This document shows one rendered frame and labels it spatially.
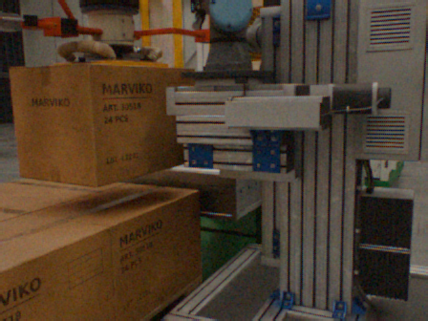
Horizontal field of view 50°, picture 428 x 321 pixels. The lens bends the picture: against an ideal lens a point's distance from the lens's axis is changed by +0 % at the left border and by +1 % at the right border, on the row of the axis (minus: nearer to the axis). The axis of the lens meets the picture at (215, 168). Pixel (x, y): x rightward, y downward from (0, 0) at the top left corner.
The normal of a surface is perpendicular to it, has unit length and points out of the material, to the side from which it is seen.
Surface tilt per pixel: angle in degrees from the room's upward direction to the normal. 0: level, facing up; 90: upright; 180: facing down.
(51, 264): 90
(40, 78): 90
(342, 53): 90
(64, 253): 90
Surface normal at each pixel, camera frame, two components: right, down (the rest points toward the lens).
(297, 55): -0.43, 0.16
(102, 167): 0.85, 0.08
